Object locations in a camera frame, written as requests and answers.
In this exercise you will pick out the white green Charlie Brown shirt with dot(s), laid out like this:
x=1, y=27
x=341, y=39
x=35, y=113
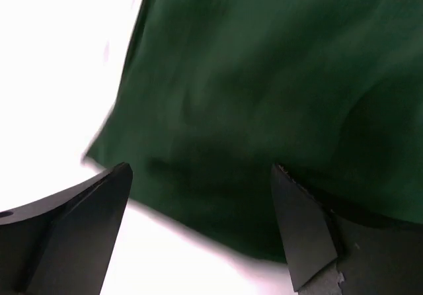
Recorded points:
x=215, y=92

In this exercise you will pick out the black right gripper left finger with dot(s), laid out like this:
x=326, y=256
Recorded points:
x=62, y=244

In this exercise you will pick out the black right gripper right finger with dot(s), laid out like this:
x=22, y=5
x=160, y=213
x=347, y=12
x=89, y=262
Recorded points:
x=333, y=246

